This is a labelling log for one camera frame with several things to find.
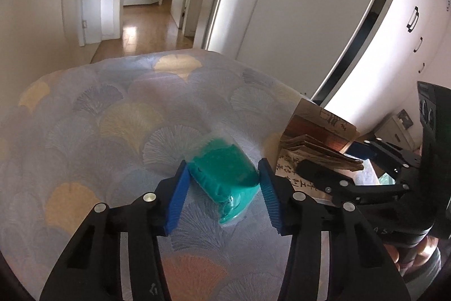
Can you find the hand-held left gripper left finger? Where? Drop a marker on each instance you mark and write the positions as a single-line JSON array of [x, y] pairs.
[[178, 195]]

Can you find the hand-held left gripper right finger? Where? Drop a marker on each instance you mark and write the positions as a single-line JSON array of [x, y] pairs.
[[269, 195]]

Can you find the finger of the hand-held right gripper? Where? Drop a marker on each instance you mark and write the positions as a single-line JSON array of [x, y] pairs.
[[391, 154], [327, 177]]

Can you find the green plastic cup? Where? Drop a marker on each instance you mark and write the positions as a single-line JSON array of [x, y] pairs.
[[225, 177]]

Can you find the person's right hand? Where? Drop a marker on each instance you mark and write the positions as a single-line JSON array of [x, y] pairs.
[[417, 257]]

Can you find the beige nightstand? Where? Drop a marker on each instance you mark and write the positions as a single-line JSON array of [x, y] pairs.
[[391, 130]]

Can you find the fan patterned tablecloth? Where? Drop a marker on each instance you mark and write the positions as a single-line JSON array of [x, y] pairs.
[[105, 131]]

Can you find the white sliding door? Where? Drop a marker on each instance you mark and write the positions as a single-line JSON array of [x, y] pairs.
[[289, 4]]

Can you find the small picture frame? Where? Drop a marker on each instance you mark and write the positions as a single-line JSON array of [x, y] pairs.
[[405, 118]]

